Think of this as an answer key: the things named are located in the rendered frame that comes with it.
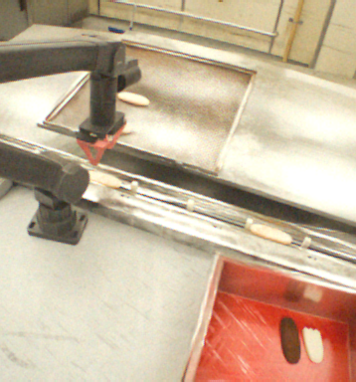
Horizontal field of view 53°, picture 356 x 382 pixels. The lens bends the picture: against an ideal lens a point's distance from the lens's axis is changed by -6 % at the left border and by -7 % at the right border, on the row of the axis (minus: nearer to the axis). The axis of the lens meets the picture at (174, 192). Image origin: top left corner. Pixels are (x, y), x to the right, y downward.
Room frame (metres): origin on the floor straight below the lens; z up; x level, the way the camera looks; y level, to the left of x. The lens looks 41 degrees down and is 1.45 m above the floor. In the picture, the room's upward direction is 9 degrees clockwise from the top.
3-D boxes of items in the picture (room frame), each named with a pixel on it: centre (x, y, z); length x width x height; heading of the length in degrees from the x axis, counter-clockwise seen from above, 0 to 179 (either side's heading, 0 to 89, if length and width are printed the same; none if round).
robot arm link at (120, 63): (0.73, 0.17, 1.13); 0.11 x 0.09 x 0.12; 156
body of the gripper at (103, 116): (0.69, 0.18, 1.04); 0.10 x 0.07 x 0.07; 166
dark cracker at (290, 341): (0.34, -0.26, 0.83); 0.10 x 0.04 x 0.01; 2
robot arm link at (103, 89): (0.69, 0.18, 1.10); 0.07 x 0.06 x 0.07; 156
